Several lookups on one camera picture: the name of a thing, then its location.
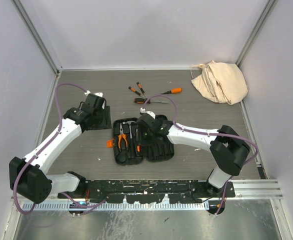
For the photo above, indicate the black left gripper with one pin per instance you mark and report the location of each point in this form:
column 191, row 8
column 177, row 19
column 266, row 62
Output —
column 105, row 123

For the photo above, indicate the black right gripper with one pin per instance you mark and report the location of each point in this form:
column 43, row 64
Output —
column 140, row 133

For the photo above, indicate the black handled claw hammer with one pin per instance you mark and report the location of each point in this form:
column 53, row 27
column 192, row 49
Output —
column 129, row 123

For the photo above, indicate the black plastic tool case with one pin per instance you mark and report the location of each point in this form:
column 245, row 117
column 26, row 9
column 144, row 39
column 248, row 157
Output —
column 134, row 140

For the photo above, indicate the orange black pliers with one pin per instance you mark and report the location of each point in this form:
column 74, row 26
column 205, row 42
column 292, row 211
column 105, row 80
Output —
column 122, row 139

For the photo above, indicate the black handled screwdriver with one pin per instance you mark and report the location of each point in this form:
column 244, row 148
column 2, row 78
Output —
column 143, row 100

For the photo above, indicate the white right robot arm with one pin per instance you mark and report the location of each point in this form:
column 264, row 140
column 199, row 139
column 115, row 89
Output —
column 229, row 150

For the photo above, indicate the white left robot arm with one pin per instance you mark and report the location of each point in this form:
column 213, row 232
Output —
column 28, row 176

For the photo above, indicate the small precision screwdriver left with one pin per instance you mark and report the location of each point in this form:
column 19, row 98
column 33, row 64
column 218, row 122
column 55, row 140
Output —
column 135, row 91

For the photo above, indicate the small precision screwdriver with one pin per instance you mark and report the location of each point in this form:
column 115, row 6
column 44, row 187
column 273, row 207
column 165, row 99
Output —
column 141, row 88
column 135, row 91

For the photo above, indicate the small precision screwdriver right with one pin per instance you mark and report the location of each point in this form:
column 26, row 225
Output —
column 141, row 88

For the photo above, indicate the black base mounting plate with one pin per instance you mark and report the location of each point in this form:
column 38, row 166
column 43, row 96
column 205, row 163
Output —
column 146, row 191

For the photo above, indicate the beige cloth bag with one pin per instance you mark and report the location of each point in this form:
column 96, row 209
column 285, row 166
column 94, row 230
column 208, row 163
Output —
column 220, row 82

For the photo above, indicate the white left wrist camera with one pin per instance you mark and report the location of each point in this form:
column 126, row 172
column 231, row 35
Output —
column 99, row 94

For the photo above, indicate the orange handled screwdriver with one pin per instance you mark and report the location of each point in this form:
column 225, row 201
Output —
column 173, row 91

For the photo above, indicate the slotted grey cable duct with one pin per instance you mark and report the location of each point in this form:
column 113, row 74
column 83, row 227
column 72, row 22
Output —
column 162, row 206

